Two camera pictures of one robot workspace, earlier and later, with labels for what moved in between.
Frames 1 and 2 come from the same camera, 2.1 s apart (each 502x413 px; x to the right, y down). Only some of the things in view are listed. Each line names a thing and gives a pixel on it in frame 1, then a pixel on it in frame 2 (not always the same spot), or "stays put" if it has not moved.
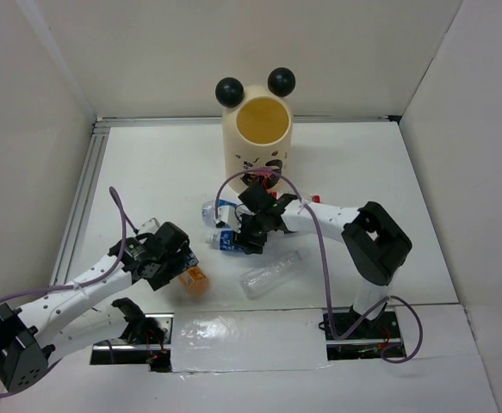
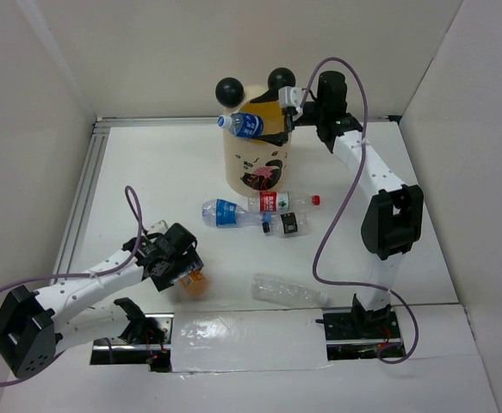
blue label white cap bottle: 223,240 → 242,124
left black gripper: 183,259 stays put
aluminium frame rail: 79,211 stays put
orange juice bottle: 195,280 stays put
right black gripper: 243,238 → 278,138
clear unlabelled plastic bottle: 257,281 → 276,288
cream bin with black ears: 257,128 stays put
